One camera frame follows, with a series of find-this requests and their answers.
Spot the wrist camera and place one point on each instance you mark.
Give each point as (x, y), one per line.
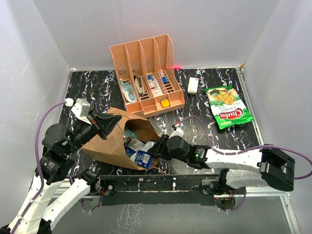
(177, 130)
(80, 108)

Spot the blue correction tape pack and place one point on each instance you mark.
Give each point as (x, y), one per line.
(128, 91)

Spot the white small box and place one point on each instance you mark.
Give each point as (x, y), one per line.
(192, 86)

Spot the blue snack pouch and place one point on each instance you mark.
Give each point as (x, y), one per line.
(144, 159)

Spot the yellow sticky tape dispenser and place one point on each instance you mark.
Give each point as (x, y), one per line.
(165, 103)

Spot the red green candy pack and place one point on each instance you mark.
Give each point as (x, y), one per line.
(128, 135)

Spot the pink desk organizer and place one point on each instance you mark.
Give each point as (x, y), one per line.
(143, 57)

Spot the blue biscuit pack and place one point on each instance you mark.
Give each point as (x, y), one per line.
(135, 145)

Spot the green Chuba chips bag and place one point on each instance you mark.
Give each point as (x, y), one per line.
(227, 107)

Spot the silver stapler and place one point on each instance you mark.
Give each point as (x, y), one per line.
(139, 83)

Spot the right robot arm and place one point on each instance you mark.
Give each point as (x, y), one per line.
(263, 166)

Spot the brown paper bag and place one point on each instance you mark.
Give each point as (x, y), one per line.
(112, 149)

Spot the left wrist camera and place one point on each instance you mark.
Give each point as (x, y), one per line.
(80, 108)

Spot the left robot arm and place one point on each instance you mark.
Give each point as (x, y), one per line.
(38, 214)

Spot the blue eraser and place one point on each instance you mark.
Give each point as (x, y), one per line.
(165, 80)

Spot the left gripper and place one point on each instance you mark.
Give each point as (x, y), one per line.
(105, 122)

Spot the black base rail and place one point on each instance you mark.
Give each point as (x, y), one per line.
(159, 189)

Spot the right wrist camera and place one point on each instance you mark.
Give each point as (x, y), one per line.
(177, 130)

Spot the white ruler set pack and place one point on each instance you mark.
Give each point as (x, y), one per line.
(154, 85)

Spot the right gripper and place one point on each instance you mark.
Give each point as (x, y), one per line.
(159, 149)

